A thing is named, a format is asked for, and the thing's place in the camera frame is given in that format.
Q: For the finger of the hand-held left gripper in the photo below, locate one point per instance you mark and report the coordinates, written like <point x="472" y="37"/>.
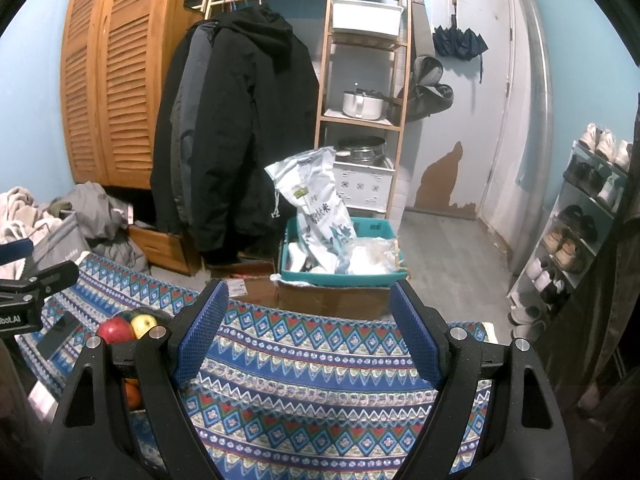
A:
<point x="47" y="279"/>
<point x="15" y="251"/>

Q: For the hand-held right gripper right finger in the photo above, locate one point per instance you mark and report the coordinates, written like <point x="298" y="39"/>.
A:
<point x="415" y="335"/>

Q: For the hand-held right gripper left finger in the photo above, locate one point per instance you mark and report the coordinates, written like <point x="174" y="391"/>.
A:
<point x="202" y="330"/>

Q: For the clear glass bowl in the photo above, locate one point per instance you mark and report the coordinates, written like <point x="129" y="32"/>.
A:
<point x="159" y="316"/>

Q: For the red apple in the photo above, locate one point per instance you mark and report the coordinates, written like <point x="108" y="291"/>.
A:
<point x="114" y="331"/>

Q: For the large orange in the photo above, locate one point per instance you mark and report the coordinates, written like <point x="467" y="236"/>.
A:
<point x="131" y="396"/>

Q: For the grey fabric bag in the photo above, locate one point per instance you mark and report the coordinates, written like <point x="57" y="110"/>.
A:
<point x="60" y="250"/>

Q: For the white fleece cloth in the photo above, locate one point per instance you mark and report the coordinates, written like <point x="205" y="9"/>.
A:
<point x="20" y="215"/>

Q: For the black smartphone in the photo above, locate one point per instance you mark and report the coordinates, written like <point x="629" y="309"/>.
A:
<point x="57" y="332"/>

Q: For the small labelled cardboard box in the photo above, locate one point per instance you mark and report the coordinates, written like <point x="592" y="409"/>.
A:
<point x="245" y="287"/>

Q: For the grey crumpled clothing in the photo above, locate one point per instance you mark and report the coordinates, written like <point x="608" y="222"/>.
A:
<point x="102" y="215"/>

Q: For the clear plastic bag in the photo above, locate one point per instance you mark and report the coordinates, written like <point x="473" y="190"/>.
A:
<point x="375" y="256"/>

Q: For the brown cardboard box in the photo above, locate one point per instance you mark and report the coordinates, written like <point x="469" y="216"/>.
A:
<point x="330" y="300"/>

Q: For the wooden drawer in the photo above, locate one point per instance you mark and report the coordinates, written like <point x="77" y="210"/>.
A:
<point x="160" y="247"/>

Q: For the blue patterned blanket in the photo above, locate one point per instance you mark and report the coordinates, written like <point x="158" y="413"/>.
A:
<point x="300" y="360"/>

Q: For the teal storage box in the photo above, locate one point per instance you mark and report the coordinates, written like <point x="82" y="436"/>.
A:
<point x="385" y="227"/>

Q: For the white patterned crate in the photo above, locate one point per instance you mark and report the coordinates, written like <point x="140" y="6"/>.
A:
<point x="364" y="185"/>

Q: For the white printed rice bag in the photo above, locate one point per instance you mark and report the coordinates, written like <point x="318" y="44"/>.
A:
<point x="317" y="205"/>

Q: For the shoe rack with shoes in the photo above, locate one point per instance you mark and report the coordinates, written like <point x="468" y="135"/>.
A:
<point x="565" y="250"/>

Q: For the metal steamer pot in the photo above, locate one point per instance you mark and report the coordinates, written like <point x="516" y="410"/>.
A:
<point x="362" y="149"/>

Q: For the white shoe rack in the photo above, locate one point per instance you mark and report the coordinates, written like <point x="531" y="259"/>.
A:
<point x="562" y="200"/>

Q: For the wooden louvered wardrobe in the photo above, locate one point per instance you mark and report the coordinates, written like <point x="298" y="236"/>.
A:
<point x="115" y="70"/>

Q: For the black hanging jacket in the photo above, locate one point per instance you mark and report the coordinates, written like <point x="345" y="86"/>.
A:
<point x="245" y="125"/>

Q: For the grey hanging jacket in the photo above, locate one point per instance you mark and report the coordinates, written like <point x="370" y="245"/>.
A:
<point x="184" y="110"/>

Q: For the silver cooking pot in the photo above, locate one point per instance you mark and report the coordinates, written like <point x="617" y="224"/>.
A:
<point x="361" y="105"/>

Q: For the grey-green backpack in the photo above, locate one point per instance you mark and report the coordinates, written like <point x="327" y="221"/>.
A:
<point x="427" y="90"/>

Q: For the white door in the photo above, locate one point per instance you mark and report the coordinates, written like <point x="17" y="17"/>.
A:
<point x="470" y="90"/>

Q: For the grey metal pipe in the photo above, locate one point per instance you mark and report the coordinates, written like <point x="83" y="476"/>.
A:
<point x="540" y="100"/>

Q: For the wooden shelf rack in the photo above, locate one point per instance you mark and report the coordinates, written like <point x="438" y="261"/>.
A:
<point x="325" y="60"/>

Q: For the dark blue umbrella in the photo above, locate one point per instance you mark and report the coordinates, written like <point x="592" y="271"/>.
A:
<point x="457" y="42"/>

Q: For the white plastic storage bin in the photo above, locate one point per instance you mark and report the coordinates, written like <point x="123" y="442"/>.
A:
<point x="367" y="16"/>

